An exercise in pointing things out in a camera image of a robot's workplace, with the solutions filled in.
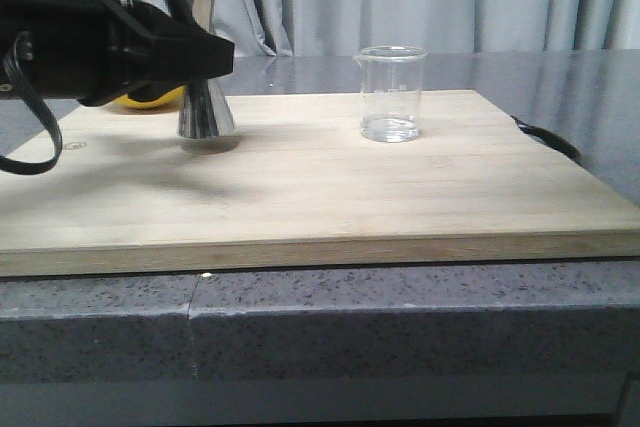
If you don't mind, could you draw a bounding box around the black cord board handle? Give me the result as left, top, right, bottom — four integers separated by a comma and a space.
512, 116, 581, 163

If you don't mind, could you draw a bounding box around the clear glass beaker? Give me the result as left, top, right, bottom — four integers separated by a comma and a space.
354, 45, 427, 143

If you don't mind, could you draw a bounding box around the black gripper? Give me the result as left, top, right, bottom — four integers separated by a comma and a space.
1, 0, 235, 107

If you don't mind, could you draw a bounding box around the light wooden cutting board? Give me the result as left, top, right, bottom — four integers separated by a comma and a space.
1, 90, 639, 276

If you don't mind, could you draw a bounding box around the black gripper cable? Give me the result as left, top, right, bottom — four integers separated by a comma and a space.
0, 30, 64, 176

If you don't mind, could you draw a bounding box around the yellow lemon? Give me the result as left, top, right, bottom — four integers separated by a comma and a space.
113, 86, 185, 111

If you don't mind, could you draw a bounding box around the steel double jigger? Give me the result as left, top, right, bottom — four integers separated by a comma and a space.
164, 0, 235, 139

